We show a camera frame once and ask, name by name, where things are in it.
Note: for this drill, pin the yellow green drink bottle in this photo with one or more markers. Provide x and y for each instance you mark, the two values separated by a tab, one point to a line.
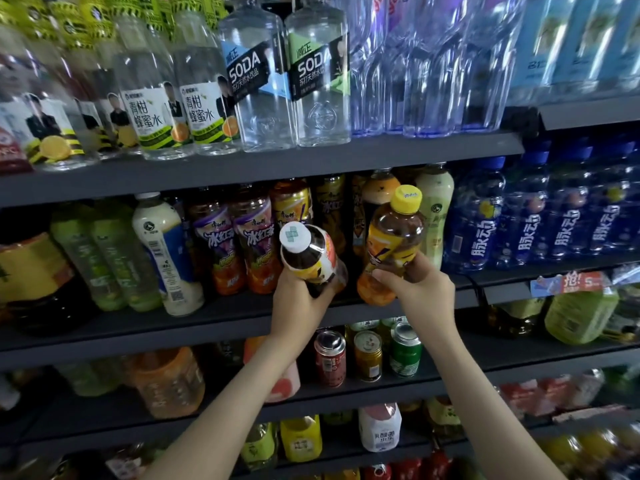
582	315

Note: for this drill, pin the row of blue label water bottles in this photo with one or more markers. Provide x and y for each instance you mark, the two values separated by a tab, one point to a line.
580	40

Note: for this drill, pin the gold lid metal tin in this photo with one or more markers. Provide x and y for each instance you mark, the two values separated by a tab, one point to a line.
368	355

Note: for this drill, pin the white squat drink bottle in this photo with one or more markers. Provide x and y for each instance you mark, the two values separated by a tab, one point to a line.
380	427

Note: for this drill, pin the person's left hand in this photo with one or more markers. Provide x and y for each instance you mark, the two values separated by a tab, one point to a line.
305	320

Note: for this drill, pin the red label metal tin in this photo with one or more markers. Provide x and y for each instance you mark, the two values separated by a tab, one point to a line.
330	357

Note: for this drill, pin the pink squat drink bottle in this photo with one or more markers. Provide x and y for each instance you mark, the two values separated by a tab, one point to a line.
285	385

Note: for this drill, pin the person's right hand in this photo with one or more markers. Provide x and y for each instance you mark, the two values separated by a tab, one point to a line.
430	300

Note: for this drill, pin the white green label bottle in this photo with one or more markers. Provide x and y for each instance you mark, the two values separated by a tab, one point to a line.
437	210

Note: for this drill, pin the orange brown label bottle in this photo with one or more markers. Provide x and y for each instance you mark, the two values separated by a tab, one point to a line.
390	240

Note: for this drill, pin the person's left forearm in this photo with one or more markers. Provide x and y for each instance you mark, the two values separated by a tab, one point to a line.
235	420

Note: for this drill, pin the tall clear bottle red label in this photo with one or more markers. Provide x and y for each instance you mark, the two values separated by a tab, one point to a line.
490	60
368	65
430	65

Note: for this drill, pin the row of dark blue sports bottles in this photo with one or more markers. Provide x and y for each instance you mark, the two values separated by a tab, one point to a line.
550	210

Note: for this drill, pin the white blue drink bottle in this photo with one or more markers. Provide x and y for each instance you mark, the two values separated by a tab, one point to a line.
170	260

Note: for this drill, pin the person's right forearm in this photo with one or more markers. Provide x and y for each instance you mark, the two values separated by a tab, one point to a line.
490	410

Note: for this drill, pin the dark grey metal shelf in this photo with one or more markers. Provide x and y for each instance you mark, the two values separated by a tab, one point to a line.
250	165

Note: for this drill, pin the orange promotional price tag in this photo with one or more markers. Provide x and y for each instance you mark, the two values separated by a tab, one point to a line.
565	283

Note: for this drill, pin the dark bottle yellow label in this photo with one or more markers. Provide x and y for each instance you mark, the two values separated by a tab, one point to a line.
40	280

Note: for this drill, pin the orange squat drink bottle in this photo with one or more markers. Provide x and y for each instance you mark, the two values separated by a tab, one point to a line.
168	383

